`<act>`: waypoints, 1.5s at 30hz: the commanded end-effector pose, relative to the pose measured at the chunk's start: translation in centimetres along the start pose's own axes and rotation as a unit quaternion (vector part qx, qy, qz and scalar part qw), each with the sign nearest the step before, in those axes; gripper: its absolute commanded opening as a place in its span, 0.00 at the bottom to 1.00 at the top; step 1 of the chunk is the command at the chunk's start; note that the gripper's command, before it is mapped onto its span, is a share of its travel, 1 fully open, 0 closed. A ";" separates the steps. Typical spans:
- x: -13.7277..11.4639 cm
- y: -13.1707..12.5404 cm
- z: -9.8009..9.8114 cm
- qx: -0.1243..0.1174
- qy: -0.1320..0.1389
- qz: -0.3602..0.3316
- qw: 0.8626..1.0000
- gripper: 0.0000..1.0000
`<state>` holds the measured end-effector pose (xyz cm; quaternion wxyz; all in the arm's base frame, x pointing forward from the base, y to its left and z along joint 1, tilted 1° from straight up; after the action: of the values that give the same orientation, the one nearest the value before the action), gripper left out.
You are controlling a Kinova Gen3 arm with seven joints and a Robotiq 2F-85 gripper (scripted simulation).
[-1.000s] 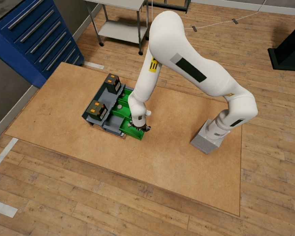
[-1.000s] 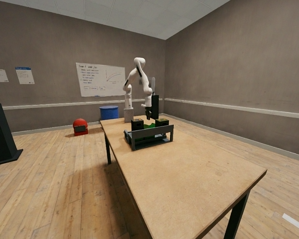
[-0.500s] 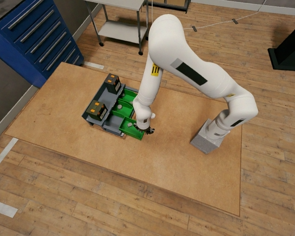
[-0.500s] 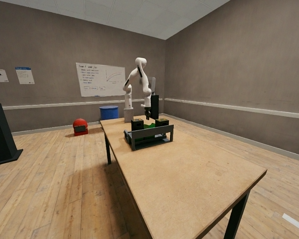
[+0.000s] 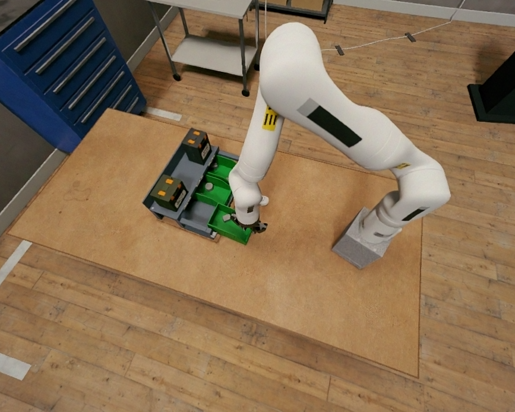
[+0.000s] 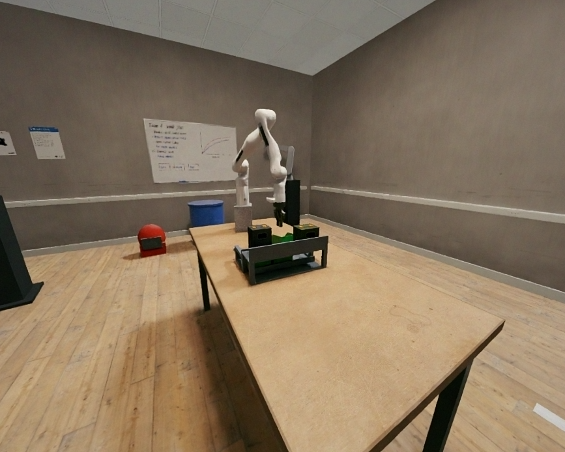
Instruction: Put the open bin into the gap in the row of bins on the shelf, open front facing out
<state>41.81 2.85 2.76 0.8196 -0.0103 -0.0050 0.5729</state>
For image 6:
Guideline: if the green bin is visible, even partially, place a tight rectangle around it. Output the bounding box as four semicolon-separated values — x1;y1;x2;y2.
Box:
247;260;271;270
272;233;293;244
271;256;293;264

